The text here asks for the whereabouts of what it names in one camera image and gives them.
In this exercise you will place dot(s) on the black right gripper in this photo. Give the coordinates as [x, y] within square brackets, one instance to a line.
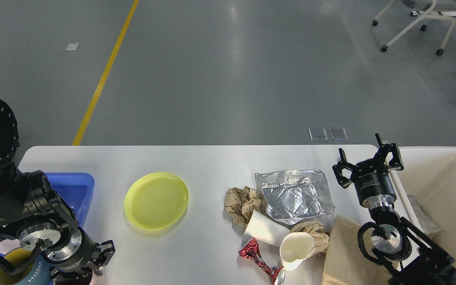
[371, 184]

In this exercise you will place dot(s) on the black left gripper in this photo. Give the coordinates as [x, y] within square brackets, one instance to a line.
[78, 256]

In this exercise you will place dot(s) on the teal HOME mug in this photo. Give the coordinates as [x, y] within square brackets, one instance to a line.
[35, 274]

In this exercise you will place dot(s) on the yellow plastic plate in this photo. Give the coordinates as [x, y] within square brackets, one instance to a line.
[156, 201]

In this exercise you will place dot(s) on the pink mug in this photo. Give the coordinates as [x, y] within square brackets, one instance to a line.
[79, 281]

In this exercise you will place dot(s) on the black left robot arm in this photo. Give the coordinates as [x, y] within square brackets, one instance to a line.
[41, 239]

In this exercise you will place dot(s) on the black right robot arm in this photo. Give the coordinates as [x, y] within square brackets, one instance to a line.
[390, 240]

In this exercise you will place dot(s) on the beige plastic bin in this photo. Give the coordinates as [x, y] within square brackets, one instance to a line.
[429, 174]

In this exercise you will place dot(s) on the blue plastic tray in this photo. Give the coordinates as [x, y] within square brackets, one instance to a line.
[76, 189]

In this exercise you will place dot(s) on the white plate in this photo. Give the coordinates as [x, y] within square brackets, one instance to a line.
[8, 245]

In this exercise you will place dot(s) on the brown paper bag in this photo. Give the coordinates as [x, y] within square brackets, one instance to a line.
[344, 263]

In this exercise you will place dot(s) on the crushed white paper cup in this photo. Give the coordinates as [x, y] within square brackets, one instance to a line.
[295, 248]

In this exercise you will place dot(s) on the white paper cup lying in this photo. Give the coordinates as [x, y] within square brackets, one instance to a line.
[265, 230]

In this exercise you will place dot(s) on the crumpled brown paper ball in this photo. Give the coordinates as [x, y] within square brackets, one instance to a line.
[240, 203]

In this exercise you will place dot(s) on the red foil wrapper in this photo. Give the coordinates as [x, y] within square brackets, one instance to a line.
[251, 251]

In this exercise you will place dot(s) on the white rolling chair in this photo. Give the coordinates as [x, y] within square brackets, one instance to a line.
[427, 10]

